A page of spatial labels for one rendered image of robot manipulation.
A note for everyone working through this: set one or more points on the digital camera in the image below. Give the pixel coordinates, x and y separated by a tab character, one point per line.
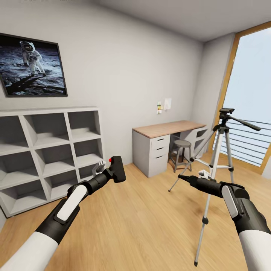
117	166

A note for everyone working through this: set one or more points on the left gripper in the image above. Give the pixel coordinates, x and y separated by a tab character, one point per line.
104	177

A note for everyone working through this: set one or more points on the fixed window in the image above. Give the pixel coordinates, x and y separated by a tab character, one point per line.
247	89

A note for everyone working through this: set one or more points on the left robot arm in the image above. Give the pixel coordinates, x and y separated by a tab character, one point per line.
37	251

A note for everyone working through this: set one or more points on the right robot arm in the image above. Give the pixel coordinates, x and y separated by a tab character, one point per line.
254	234

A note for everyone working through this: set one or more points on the bookcase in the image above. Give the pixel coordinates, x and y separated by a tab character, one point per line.
11	203

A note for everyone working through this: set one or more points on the camera tripod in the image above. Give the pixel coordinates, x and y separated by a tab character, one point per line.
222	128

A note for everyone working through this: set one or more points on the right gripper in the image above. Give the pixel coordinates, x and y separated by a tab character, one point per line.
199	183

